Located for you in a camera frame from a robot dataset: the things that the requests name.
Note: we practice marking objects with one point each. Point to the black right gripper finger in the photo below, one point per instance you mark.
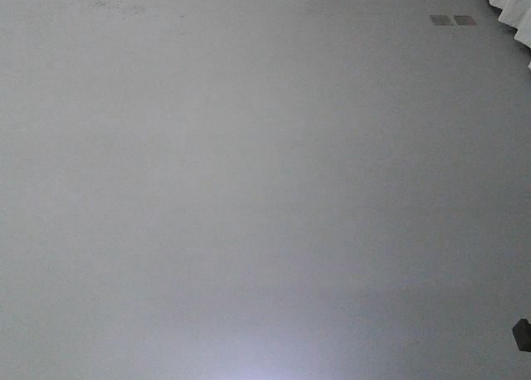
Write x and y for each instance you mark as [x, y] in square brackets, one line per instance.
[522, 334]

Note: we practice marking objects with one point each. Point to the grey floor tape patch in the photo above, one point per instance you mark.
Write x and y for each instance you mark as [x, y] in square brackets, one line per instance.
[441, 20]

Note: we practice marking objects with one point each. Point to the white curtain fabric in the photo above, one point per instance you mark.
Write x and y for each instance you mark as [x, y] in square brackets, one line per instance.
[516, 14]

